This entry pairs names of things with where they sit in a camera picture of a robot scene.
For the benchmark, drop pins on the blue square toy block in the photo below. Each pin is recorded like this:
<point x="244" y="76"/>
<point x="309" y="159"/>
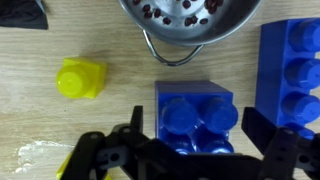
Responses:
<point x="194" y="116"/>

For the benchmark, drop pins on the long blue four-stud block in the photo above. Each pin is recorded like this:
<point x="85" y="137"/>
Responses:
<point x="287" y="72"/>

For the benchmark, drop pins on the black cloth scrap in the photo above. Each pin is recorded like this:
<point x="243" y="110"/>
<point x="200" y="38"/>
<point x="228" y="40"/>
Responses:
<point x="28" y="14"/>

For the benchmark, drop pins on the steel pot with beans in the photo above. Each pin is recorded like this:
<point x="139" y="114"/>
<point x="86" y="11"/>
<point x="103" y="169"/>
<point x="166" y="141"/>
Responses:
<point x="188" y="22"/>

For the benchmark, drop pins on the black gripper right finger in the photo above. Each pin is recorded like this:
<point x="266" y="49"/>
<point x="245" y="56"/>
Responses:
<point x="273" y="142"/>

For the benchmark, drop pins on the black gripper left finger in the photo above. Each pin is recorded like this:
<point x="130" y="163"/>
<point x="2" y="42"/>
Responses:
<point x="136" y="122"/>

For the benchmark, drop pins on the small yellow single-stud block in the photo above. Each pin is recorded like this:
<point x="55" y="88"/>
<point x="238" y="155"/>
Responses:
<point x="81" y="77"/>

